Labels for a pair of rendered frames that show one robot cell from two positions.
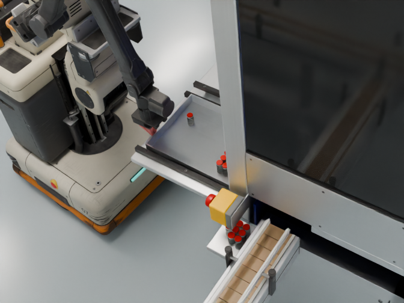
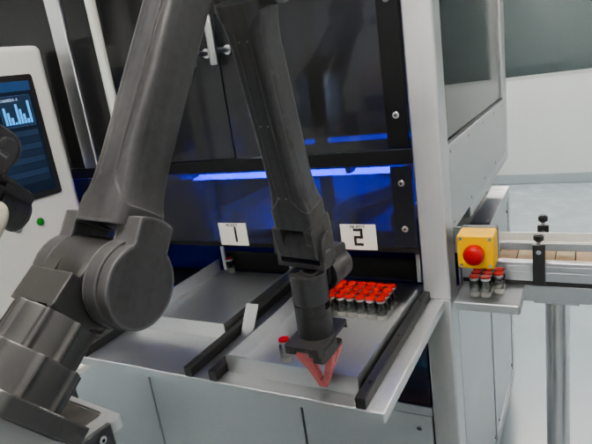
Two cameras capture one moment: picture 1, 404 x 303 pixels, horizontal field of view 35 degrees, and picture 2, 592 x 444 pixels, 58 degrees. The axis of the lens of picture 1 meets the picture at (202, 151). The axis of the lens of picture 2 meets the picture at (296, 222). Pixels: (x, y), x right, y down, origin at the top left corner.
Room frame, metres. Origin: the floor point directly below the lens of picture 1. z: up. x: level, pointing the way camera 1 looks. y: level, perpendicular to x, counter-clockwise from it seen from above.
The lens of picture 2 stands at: (1.55, 0.90, 1.39)
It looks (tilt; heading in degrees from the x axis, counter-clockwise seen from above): 16 degrees down; 259
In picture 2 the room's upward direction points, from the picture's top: 8 degrees counter-clockwise
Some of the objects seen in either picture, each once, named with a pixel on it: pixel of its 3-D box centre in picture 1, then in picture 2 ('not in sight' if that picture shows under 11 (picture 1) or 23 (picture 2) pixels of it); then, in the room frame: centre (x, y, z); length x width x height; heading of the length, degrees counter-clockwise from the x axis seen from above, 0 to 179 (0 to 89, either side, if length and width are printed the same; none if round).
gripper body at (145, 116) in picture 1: (148, 110); (314, 321); (1.40, 0.15, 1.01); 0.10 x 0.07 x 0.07; 49
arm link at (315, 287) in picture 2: (145, 98); (311, 284); (1.40, 0.15, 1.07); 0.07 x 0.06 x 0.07; 46
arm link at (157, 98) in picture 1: (153, 94); (317, 255); (1.38, 0.12, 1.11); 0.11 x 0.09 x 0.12; 46
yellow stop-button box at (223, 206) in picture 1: (226, 208); (477, 247); (1.00, -0.04, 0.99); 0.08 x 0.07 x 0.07; 50
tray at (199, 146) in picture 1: (211, 140); (329, 328); (1.34, -0.03, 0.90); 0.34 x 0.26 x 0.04; 49
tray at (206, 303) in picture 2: not in sight; (221, 292); (1.53, -0.34, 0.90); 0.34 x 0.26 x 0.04; 50
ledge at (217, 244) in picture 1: (238, 241); (491, 293); (0.96, -0.07, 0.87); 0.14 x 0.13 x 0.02; 50
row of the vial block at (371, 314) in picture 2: (233, 149); (345, 305); (1.28, -0.10, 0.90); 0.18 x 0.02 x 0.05; 139
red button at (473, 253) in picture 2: (213, 201); (474, 254); (1.03, -0.01, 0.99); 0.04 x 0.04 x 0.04; 50
